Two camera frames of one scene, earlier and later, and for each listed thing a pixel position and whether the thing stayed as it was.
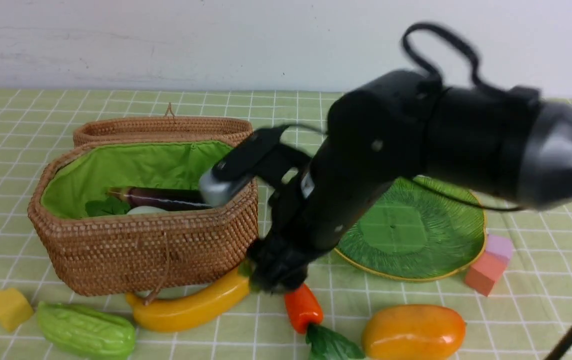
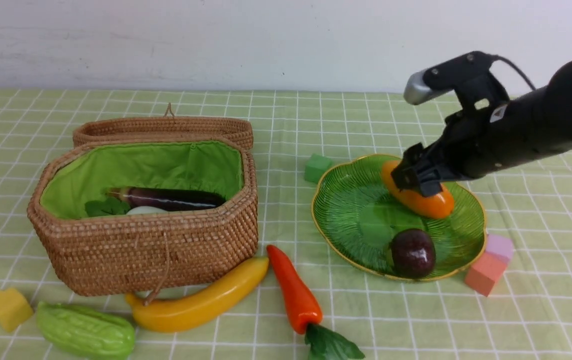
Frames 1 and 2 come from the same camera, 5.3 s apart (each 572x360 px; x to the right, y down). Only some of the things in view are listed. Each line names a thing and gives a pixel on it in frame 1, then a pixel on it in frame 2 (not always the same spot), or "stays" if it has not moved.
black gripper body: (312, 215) → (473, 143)
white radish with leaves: (111, 205) stays
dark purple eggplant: (173, 198) stays
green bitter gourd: (86, 333) stays
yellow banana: (176, 313) stays
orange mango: (413, 332) → (440, 205)
